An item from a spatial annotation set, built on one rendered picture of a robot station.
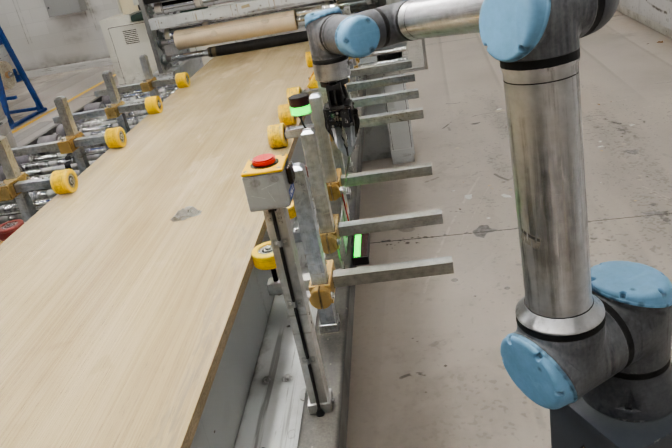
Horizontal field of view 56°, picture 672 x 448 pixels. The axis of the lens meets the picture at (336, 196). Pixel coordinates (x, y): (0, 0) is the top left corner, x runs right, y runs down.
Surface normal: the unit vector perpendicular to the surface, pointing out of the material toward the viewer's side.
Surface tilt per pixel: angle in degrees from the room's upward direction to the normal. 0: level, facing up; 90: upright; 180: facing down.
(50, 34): 90
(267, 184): 90
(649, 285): 5
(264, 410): 0
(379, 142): 90
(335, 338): 0
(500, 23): 82
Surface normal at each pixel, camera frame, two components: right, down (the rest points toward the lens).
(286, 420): -0.18, -0.90
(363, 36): 0.41, 0.30
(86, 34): -0.11, 0.41
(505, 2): -0.88, 0.22
